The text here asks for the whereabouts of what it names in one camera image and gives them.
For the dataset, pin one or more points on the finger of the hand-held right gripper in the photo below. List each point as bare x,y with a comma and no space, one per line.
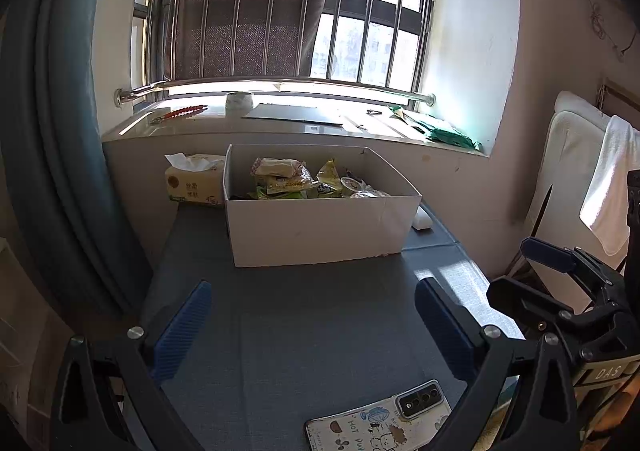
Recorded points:
547,253
525,298

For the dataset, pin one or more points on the round rice cracker packet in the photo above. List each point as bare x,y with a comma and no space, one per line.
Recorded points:
354,185

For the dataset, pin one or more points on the wooden frame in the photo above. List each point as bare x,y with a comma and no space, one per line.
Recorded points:
620,93

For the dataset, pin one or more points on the grey-blue fabric table cover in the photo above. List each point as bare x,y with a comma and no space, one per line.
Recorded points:
310,321

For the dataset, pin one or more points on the beige tissue pack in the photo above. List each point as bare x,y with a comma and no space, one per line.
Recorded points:
192,183

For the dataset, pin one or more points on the green snack packet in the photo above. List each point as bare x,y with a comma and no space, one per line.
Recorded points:
272,193

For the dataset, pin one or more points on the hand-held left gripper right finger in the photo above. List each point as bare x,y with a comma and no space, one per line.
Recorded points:
445,331

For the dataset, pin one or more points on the brown mesh cloth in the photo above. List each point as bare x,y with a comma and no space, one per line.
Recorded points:
252,46

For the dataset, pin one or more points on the white cardboard box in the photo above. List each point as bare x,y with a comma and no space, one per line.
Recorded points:
310,231

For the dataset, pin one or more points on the silver clear snack packet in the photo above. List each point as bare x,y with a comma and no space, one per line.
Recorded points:
372,193

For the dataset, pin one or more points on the white tape roll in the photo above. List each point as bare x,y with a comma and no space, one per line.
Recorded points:
238,102

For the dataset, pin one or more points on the phone with cartoon case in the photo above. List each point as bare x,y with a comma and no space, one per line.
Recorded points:
370,423

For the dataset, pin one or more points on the white towel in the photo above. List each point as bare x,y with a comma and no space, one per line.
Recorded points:
607,191

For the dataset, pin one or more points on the teal curtain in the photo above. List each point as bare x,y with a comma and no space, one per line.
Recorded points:
60,131

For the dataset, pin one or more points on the white window sill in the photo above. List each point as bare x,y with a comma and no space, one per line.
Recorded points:
200,127

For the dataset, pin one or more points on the dark flat board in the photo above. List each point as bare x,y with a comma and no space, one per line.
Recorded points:
295,113

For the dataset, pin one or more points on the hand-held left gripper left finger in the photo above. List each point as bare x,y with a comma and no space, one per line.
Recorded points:
182,331

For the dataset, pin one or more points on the pale yellow snack bag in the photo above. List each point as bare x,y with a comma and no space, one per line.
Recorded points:
330,176

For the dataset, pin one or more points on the green plastic bag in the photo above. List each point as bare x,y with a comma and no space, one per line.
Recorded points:
445,133

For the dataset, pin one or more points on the white chair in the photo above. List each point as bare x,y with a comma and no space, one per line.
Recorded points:
560,171

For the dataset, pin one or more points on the beige snack packet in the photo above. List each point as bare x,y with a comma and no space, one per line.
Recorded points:
277,166

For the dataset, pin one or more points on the yellow clear snack packet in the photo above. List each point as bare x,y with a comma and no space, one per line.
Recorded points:
282,182

